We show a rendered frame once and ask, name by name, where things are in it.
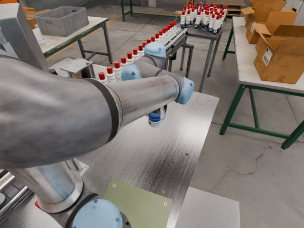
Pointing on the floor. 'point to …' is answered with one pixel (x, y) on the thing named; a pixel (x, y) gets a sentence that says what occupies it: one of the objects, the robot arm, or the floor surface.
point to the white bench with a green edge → (65, 40)
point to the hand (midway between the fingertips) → (155, 115)
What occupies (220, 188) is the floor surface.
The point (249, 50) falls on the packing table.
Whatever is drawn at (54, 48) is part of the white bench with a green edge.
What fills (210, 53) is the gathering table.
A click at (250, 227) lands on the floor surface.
